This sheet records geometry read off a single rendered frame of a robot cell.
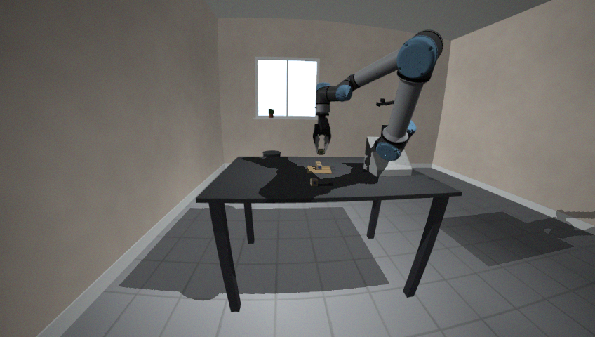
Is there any tan square mat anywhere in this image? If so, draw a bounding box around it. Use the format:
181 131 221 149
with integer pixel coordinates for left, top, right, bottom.
307 166 332 174

